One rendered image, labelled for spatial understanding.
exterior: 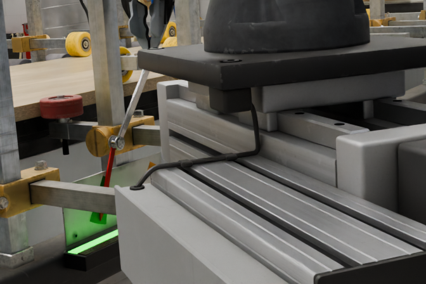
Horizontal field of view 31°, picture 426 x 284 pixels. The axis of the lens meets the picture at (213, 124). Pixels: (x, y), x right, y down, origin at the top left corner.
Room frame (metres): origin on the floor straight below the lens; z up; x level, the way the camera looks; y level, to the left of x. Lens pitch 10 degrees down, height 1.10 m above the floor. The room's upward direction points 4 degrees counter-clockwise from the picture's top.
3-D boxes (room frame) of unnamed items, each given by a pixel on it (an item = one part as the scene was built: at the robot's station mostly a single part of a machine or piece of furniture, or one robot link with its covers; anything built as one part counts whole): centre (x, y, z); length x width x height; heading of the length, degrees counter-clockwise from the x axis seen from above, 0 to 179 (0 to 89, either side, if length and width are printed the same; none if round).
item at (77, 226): (1.30, 0.17, 0.75); 0.26 x 0.01 x 0.10; 146
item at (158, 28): (1.28, 0.09, 1.04); 0.06 x 0.03 x 0.09; 166
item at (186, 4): (1.54, 0.04, 0.88); 0.03 x 0.03 x 0.48; 56
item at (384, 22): (2.39, -0.53, 0.95); 0.13 x 0.06 x 0.05; 146
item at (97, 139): (1.35, 0.17, 0.85); 0.13 x 0.06 x 0.05; 146
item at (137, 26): (1.29, 0.12, 1.04); 0.06 x 0.03 x 0.09; 166
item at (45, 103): (1.46, 0.29, 0.85); 0.08 x 0.08 x 0.11
